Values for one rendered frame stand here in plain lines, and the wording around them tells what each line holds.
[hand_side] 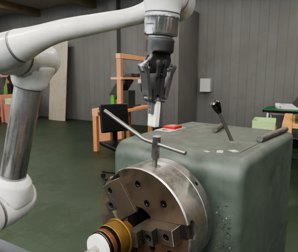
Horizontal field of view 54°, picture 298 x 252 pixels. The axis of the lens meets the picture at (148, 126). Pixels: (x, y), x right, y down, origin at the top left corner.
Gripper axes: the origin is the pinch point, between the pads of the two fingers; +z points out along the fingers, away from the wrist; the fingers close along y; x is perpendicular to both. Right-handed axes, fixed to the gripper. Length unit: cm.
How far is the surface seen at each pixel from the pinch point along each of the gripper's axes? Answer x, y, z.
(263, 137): 14.7, -40.3, 8.7
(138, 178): 2.5, 6.4, 16.6
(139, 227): 8.6, 10.9, 26.4
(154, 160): 3.8, 2.4, 12.0
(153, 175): 7.0, 5.9, 14.4
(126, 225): 7.3, 14.0, 25.5
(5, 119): -952, -290, 220
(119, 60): -376, -297, -8
